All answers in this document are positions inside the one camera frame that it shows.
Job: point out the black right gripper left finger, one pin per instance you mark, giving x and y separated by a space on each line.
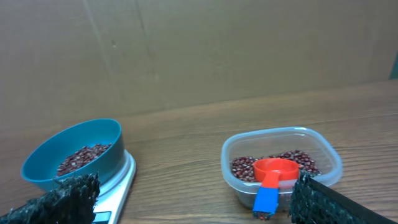
72 201

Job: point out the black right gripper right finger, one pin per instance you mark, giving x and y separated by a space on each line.
314 203

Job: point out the red scoop blue handle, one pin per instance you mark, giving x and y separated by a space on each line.
269 172

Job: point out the white digital kitchen scale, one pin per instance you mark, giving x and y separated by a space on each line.
113 193

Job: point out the red beans in bowl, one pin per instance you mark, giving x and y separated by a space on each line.
81 158

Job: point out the blue metal bowl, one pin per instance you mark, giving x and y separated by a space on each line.
41 167

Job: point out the clear plastic container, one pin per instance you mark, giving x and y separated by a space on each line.
273 141

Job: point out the red adzuki beans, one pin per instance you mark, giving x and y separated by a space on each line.
243 167

